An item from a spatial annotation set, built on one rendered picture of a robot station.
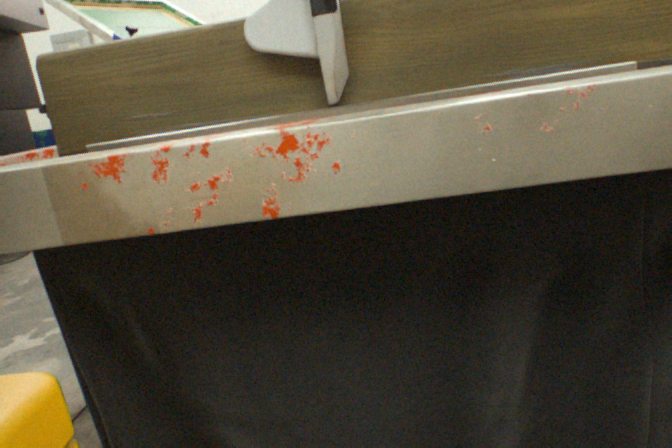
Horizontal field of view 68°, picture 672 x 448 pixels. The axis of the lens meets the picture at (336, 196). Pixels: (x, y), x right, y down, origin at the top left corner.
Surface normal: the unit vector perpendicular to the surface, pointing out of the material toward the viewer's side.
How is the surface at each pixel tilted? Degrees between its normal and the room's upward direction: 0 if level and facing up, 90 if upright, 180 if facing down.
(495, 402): 99
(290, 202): 90
